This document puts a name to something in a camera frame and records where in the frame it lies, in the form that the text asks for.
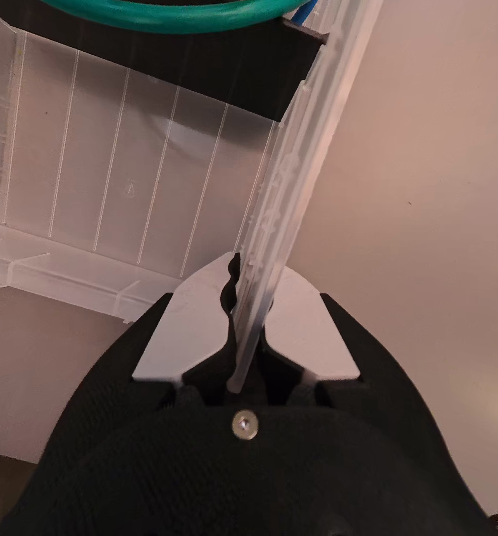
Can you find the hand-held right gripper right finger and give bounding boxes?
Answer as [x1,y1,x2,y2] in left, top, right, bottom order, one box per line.
[263,266,362,384]

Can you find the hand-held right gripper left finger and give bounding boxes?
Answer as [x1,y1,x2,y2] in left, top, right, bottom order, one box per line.
[132,251,243,384]

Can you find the clear plastic bin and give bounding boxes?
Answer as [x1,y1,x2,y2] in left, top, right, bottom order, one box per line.
[0,0,385,393]

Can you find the black ethernet switch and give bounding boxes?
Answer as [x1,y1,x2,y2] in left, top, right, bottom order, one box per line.
[0,0,329,124]

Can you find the green ethernet cable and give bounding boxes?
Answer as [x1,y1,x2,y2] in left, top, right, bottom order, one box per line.
[39,0,314,35]

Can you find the blue ethernet cable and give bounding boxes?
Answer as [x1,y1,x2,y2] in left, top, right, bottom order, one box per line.
[289,0,318,28]

